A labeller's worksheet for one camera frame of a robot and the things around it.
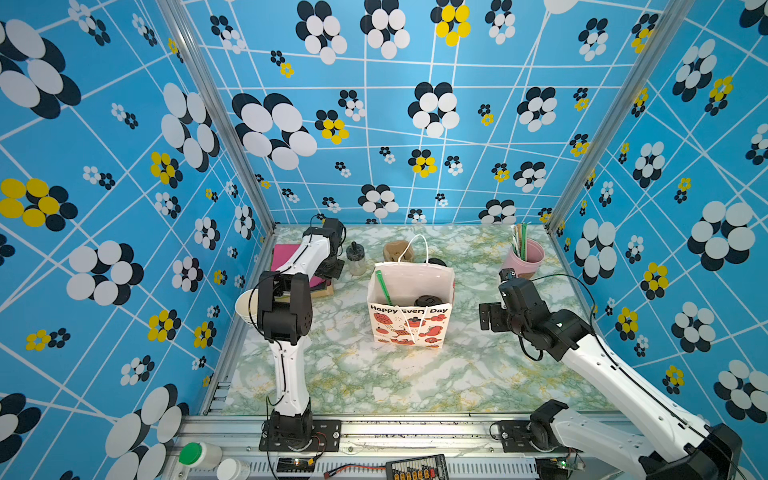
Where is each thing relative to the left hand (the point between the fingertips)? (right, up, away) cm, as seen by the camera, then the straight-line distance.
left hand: (326, 274), depth 99 cm
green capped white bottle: (-20, -37, -35) cm, 54 cm away
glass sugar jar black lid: (+10, +7, 0) cm, 12 cm away
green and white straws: (+63, +11, -5) cm, 64 cm away
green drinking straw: (+19, +1, -20) cm, 28 cm away
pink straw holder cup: (+69, +5, -3) cm, 69 cm away
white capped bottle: (-13, -40, -35) cm, 55 cm away
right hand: (+51, -8, -20) cm, 55 cm away
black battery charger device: (+32, -43, -30) cm, 61 cm away
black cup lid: (+32, -7, -15) cm, 36 cm away
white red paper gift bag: (+27, -7, -13) cm, 31 cm away
